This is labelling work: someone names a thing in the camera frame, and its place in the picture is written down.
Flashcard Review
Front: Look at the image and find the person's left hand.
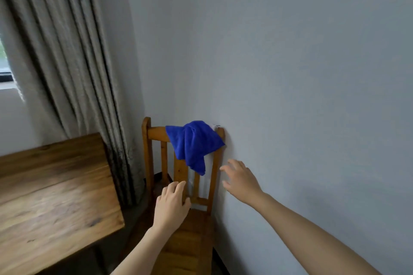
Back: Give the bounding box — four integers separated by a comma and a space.
152, 180, 191, 233

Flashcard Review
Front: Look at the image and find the person's right hand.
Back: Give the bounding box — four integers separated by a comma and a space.
219, 159, 265, 206

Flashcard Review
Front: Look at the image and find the blue towel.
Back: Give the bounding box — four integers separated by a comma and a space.
165, 120, 225, 176

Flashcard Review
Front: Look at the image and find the person's right forearm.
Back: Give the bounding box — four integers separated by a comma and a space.
255, 192, 383, 275

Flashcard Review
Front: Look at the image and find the person's left forearm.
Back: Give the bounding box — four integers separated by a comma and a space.
109, 225, 168, 275

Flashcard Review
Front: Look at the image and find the wooden slat-back chair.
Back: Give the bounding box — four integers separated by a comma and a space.
122, 116, 226, 275

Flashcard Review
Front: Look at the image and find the wooden folding table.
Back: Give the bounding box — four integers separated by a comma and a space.
0, 133, 126, 275

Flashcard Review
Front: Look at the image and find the beige patterned curtain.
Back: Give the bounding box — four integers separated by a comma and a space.
0, 0, 146, 208

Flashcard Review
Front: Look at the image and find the black framed window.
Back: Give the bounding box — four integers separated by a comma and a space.
0, 38, 15, 90

